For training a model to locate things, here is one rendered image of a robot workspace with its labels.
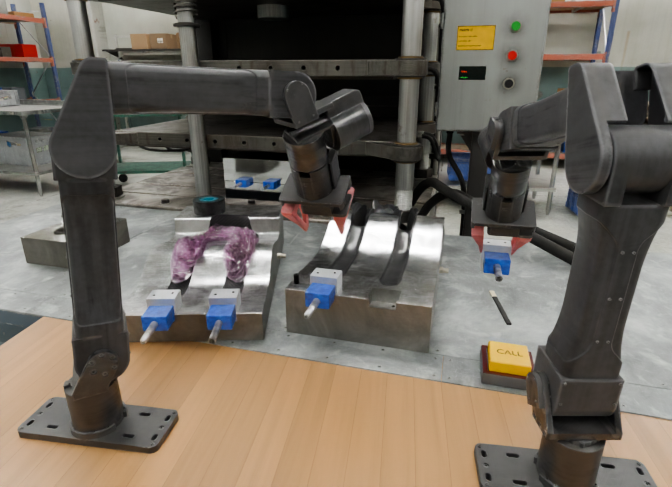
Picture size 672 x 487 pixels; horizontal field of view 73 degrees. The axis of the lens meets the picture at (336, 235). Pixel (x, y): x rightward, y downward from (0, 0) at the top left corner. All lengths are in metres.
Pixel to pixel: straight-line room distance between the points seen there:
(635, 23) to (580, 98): 7.29
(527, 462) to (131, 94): 0.63
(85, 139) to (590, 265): 0.53
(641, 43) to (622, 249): 7.33
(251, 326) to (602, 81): 0.64
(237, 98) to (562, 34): 7.10
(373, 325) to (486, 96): 0.95
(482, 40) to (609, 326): 1.15
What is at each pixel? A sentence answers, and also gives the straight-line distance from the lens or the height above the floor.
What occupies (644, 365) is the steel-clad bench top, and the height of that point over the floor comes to 0.80.
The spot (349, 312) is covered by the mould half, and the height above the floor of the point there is 0.86.
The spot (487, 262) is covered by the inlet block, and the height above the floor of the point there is 0.94.
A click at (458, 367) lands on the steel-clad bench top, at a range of 0.80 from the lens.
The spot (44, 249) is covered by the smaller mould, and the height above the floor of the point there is 0.84.
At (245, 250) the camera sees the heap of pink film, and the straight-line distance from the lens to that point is 0.97.
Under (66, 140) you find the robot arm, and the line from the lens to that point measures 0.55.
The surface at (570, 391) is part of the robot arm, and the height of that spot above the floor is 0.94.
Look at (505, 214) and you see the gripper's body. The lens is 0.79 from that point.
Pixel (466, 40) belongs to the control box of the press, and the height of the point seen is 1.34.
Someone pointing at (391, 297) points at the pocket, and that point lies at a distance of 0.83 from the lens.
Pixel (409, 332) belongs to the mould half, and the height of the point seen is 0.84.
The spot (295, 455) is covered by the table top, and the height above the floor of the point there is 0.80.
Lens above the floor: 1.26
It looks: 20 degrees down
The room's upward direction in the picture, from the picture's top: straight up
